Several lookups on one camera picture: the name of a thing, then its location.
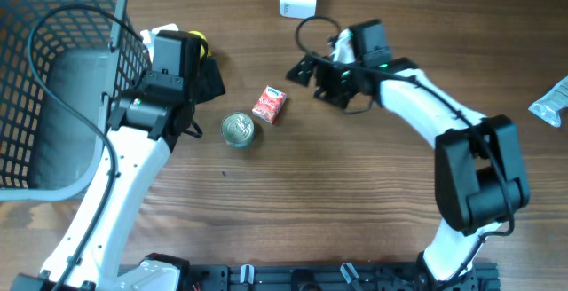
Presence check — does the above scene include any silver tin can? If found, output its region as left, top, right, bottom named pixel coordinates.
left=221, top=112, right=255, bottom=148

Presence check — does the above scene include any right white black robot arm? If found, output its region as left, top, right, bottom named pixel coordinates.
left=286, top=19, right=531, bottom=289

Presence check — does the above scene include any red juice carton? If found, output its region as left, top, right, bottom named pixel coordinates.
left=252, top=86, right=288, bottom=124

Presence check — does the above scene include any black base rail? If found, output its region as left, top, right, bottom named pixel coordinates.
left=177, top=262, right=501, bottom=291

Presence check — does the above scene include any grey plastic mesh basket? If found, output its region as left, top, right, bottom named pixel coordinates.
left=1, top=0, right=149, bottom=201

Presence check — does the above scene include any silver foil sachet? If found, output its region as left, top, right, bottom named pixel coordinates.
left=528, top=76, right=568, bottom=128

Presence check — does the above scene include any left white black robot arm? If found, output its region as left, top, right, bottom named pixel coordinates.
left=11, top=30, right=222, bottom=290

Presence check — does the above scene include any yellow lidded jar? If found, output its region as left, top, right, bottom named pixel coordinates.
left=189, top=30, right=209, bottom=60

